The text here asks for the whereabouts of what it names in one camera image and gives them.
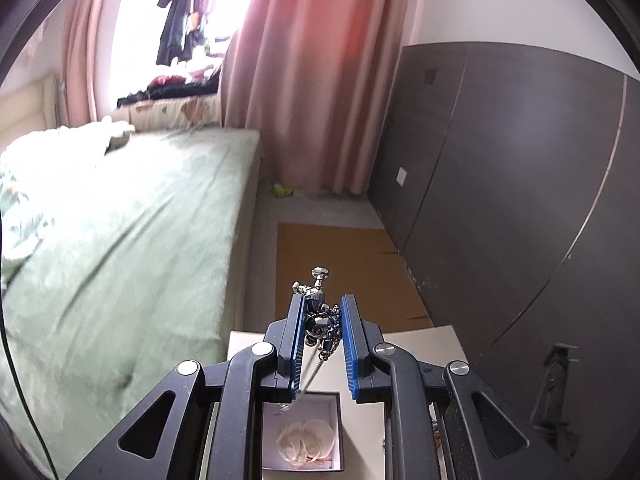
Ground silver ball chain necklace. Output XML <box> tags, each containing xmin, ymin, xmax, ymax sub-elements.
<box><xmin>273</xmin><ymin>265</ymin><xmax>344</xmax><ymax>416</ymax></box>

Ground black jewelry box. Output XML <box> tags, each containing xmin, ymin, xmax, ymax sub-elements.
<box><xmin>262</xmin><ymin>392</ymin><xmax>345</xmax><ymax>474</ymax></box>

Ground white shell dish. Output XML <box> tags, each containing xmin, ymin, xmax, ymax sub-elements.
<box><xmin>276</xmin><ymin>418</ymin><xmax>336</xmax><ymax>468</ymax></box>

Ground flattened cardboard sheet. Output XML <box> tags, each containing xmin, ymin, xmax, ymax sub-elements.
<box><xmin>276</xmin><ymin>223</ymin><xmax>433</xmax><ymax>333</ymax></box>

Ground green covered bed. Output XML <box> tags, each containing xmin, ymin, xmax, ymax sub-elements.
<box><xmin>1</xmin><ymin>77</ymin><xmax>262</xmax><ymax>479</ymax></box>

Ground yellow green floor item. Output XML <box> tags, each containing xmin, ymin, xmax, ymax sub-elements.
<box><xmin>271</xmin><ymin>184</ymin><xmax>295</xmax><ymax>198</ymax></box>

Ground dark grey wardrobe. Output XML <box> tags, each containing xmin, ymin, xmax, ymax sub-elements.
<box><xmin>369</xmin><ymin>42</ymin><xmax>639</xmax><ymax>479</ymax></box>

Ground clothes pile on sill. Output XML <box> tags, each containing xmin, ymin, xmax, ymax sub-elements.
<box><xmin>116</xmin><ymin>47</ymin><xmax>224</xmax><ymax>108</ymax></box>

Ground pink curtain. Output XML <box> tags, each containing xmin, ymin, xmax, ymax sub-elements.
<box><xmin>60</xmin><ymin>0</ymin><xmax>432</xmax><ymax>196</ymax></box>

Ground dark hanging clothes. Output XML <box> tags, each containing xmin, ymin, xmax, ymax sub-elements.
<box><xmin>156</xmin><ymin>0</ymin><xmax>210</xmax><ymax>66</ymax></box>

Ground white wall socket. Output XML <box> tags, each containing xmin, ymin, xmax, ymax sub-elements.
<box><xmin>396</xmin><ymin>167</ymin><xmax>407</xmax><ymax>186</ymax></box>

